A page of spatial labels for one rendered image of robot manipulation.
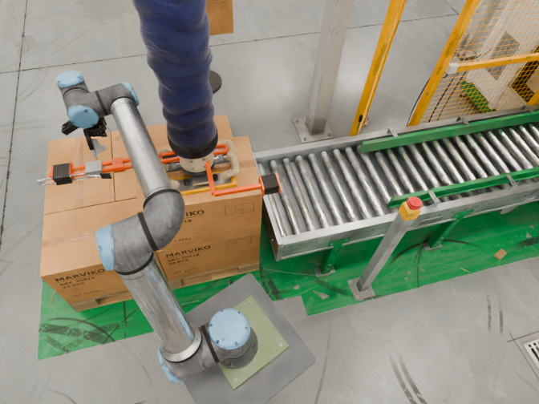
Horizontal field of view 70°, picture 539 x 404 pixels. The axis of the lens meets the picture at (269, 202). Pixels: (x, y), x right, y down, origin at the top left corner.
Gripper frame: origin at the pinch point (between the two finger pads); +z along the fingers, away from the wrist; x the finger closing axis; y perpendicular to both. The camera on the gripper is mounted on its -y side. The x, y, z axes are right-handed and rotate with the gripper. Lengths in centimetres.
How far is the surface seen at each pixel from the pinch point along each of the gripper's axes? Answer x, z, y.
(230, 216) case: -21, 42, 53
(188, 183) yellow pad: -10.3, 23.4, 35.6
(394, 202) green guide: -23, 60, 152
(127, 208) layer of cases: 12, 67, -3
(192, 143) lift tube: -9.9, -4.2, 40.7
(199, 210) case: -21, 33, 38
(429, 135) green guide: 23, 60, 200
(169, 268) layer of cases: -21, 90, 14
